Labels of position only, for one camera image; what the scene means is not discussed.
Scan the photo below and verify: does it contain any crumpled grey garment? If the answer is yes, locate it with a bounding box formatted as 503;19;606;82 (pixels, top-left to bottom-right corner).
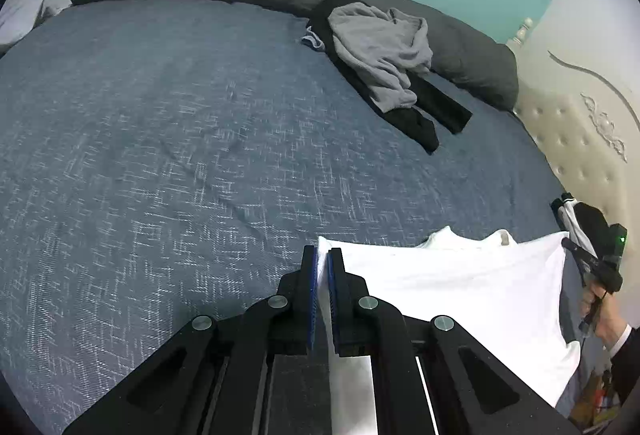
327;2;433;113

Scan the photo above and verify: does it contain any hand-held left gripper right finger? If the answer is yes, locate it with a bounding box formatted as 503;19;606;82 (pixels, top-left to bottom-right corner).
327;247;576;435

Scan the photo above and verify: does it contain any pale lilac sheet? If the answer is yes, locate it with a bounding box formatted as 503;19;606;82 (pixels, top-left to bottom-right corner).
0;0;81;48

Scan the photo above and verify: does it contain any white long-sleeve shirt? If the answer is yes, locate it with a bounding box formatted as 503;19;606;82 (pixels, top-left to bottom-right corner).
316;226;582;435

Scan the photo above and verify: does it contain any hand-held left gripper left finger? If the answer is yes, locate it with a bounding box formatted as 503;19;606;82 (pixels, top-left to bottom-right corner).
62;245;318;435

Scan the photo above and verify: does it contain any colourful floor clutter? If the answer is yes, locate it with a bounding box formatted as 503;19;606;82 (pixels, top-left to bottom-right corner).
567;365;626;428

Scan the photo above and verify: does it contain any cream tufted headboard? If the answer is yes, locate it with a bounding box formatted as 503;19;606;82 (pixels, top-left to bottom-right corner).
506;0;640;331

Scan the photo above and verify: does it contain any person's right hand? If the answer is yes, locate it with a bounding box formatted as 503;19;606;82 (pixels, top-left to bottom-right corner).
579;282;632;351

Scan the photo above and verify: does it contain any folded black and white garment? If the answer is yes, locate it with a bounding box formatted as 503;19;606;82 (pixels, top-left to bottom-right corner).
550;192;612;261

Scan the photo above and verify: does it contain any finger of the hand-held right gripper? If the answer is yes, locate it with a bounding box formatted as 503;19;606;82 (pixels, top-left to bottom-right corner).
561;237;591;266

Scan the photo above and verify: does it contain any small blue grey cloth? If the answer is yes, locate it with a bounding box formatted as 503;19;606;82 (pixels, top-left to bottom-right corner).
300;26;326;53

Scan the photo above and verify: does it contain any person's right forearm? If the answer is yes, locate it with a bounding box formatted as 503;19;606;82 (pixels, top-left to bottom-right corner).
607;325;640;411

